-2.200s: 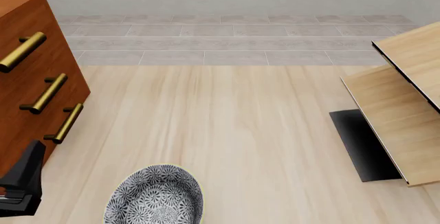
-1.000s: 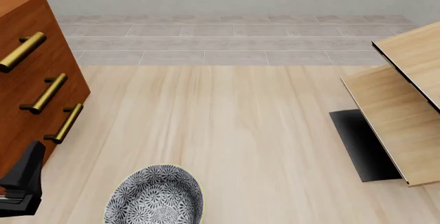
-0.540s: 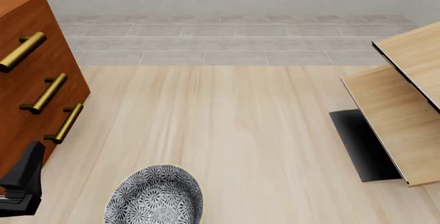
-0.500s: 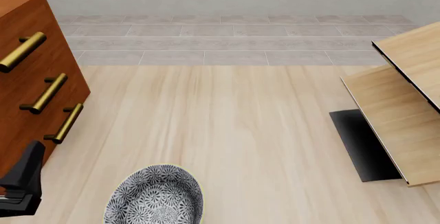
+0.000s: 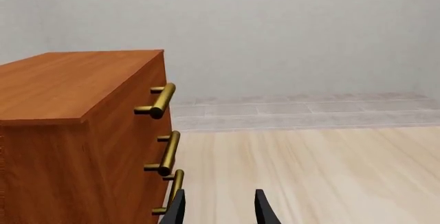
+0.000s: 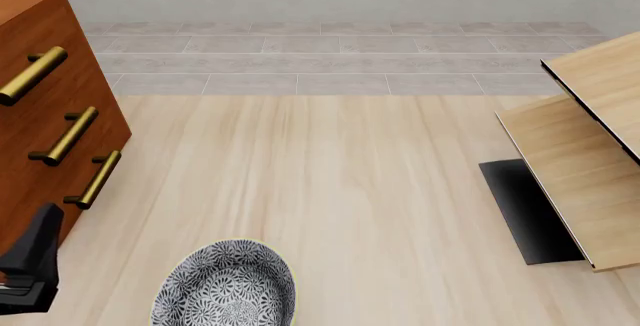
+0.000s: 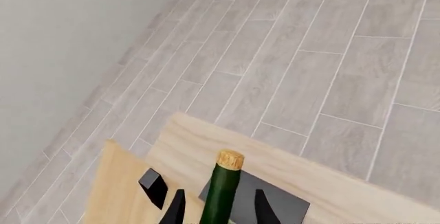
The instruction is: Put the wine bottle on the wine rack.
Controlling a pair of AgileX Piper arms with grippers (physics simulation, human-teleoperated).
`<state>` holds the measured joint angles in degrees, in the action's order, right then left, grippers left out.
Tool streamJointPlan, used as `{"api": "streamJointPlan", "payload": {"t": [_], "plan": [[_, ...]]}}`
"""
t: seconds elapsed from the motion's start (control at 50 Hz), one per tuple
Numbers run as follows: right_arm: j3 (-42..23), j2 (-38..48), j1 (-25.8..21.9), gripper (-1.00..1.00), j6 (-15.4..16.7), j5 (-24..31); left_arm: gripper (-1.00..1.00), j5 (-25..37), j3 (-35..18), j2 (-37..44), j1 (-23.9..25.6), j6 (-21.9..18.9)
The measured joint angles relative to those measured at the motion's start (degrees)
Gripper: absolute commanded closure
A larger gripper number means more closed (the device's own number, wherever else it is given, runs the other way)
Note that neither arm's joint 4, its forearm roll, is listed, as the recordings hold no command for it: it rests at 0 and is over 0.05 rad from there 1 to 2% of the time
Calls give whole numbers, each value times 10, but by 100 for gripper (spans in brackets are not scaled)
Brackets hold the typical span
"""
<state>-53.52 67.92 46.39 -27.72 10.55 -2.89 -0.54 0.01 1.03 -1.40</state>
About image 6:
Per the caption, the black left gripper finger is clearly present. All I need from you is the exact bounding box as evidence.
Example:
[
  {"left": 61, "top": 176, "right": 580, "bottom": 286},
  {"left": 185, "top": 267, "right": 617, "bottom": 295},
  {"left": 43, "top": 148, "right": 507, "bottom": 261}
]
[{"left": 0, "top": 202, "right": 66, "bottom": 273}]

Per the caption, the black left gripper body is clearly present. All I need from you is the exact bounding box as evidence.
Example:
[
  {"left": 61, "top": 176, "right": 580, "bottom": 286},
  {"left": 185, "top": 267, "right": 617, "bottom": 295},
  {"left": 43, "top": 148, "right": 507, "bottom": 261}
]
[{"left": 0, "top": 264, "right": 61, "bottom": 314}]

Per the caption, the pale wooden wine rack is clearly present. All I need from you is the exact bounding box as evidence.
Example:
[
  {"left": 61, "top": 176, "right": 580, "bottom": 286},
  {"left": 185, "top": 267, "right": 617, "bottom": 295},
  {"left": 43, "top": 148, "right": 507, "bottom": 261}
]
[{"left": 477, "top": 30, "right": 640, "bottom": 275}]

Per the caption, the red-brown wooden drawer cabinet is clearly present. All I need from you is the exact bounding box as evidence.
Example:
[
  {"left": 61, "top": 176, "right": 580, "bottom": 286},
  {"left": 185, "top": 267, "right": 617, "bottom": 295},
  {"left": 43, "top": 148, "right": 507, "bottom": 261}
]
[{"left": 0, "top": 0, "right": 133, "bottom": 266}]

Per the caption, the black-and-white patterned bowl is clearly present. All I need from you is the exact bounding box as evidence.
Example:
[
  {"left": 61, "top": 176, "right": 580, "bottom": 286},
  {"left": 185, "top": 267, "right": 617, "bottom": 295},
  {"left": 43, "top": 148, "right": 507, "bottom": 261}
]
[{"left": 149, "top": 238, "right": 298, "bottom": 326}]

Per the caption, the brass bar drawer handle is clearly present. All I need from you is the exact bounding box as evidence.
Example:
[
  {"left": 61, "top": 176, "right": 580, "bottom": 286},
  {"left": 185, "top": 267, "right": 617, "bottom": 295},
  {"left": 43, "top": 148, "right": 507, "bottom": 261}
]
[
  {"left": 27, "top": 105, "right": 100, "bottom": 167},
  {"left": 0, "top": 45, "right": 69, "bottom": 108},
  {"left": 62, "top": 149, "right": 123, "bottom": 211}
]

